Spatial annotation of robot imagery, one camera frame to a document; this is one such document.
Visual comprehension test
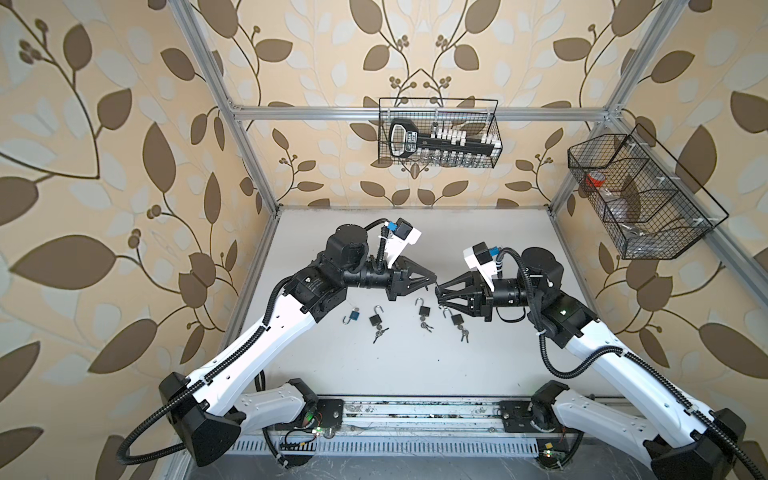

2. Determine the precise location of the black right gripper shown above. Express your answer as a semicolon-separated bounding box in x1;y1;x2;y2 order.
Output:
437;271;540;323

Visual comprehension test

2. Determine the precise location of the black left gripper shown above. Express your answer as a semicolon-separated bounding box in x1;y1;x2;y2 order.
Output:
338;253;437;302

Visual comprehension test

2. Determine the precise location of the small black padlock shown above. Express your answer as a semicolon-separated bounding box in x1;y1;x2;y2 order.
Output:
443;308;464;329

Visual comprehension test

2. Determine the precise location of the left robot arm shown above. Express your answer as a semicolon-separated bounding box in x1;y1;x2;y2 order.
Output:
159;219;436;466

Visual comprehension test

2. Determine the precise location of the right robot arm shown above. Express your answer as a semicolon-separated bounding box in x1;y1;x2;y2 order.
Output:
436;243;764;479

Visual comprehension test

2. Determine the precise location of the large padlock key bunch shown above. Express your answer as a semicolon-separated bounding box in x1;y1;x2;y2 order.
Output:
373;327;388;344

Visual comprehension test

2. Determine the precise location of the medium black padlock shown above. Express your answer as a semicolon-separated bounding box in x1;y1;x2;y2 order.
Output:
415;297;431;320

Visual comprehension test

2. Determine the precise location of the large black padlock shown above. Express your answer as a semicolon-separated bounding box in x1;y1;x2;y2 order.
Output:
369;305;383;330

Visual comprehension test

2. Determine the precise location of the blue padlock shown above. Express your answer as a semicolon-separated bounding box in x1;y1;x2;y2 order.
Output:
342;307;360;324

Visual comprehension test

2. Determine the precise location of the black socket holder tool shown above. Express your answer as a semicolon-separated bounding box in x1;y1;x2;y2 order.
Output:
384;118;502;159

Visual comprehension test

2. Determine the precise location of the red item in basket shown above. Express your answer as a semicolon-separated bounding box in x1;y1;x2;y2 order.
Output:
585;170;606;190

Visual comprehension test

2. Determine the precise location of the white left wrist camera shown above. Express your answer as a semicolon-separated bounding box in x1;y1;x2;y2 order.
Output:
381;218;422;268

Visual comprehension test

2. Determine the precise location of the black wire basket back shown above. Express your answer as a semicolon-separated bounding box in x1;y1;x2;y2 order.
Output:
377;96;503;169

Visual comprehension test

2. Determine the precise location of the black wire basket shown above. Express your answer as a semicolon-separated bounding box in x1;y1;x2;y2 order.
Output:
377;96;503;169
567;124;729;260

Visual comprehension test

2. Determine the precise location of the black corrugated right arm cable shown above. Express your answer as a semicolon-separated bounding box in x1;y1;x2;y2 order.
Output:
494;247;768;480

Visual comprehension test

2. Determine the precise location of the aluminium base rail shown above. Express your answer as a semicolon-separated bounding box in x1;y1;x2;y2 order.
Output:
227;392;673;460

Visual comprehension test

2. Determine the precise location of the black wire basket right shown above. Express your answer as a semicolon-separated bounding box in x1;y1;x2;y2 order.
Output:
567;124;729;260

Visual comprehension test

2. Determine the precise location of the aluminium frame horizontal bar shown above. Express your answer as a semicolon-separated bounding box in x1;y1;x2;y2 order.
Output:
232;105;610;123

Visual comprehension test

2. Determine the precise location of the aluminium frame corner post left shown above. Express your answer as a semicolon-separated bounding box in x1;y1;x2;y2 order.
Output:
169;1;279;217

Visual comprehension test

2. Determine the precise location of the aluminium frame corner post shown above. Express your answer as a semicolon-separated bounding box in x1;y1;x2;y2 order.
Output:
548;0;688;215
169;1;279;217

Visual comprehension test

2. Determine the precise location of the aluminium frame corner post right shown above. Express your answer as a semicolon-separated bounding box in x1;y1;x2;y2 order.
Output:
548;0;688;215

